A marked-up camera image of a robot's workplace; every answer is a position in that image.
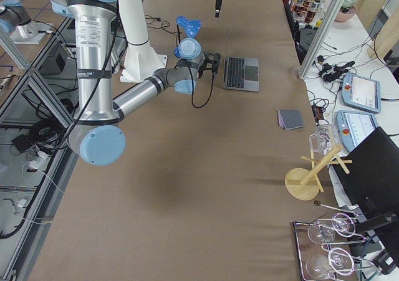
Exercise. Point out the grey aluminium laptop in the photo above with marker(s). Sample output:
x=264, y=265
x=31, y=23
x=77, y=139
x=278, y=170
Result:
x=241, y=74

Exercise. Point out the blue desk lamp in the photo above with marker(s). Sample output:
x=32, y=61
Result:
x=191, y=27

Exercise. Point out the folded grey cloth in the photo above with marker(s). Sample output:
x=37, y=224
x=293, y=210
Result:
x=290, y=119

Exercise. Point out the clear glass mug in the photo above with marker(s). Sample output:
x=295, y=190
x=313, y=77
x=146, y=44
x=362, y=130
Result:
x=324, y=138

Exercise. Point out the teach pendant upper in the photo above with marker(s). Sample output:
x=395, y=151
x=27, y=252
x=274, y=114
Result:
x=362, y=93

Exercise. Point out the teach pendant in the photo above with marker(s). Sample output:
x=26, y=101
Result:
x=362, y=93
x=354, y=127

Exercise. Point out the wooden mug tree stand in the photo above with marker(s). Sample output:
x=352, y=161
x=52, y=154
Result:
x=304, y=184

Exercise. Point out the teach pendant lower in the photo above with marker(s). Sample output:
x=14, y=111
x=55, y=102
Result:
x=354, y=127

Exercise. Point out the black chair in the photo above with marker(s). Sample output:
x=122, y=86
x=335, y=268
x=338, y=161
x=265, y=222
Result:
x=372, y=184

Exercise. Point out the wine glass upper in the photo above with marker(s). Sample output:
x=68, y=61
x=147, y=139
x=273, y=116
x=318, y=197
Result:
x=324, y=230

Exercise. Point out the wine glass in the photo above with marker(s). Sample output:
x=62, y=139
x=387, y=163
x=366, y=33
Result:
x=337, y=263
x=324, y=230

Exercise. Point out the black tray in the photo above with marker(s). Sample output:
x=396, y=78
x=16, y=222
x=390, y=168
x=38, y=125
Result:
x=306, y=249

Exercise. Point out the wine glass lower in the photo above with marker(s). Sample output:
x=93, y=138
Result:
x=337, y=263

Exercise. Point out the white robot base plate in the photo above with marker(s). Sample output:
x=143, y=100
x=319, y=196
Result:
x=142, y=67

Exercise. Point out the aluminium frame post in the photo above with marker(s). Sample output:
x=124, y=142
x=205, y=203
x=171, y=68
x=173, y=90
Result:
x=319, y=37

